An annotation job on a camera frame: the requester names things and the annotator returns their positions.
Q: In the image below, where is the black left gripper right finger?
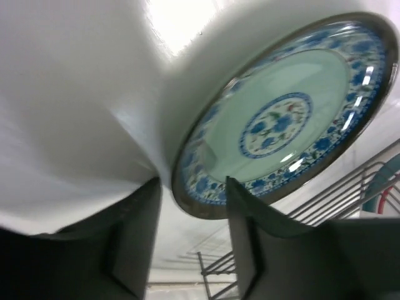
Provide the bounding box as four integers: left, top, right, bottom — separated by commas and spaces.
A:
226, 177, 399, 299

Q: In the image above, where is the blue patterned small plate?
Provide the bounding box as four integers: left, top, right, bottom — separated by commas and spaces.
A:
171, 12, 399, 219

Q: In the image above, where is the green red rimmed plate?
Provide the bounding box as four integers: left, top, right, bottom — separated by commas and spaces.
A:
362, 155, 399, 216

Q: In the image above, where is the metal wire dish rack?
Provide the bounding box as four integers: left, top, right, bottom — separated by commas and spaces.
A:
146, 142, 399, 299

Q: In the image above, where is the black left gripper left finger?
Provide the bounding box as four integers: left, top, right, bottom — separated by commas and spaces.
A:
1, 177, 161, 300

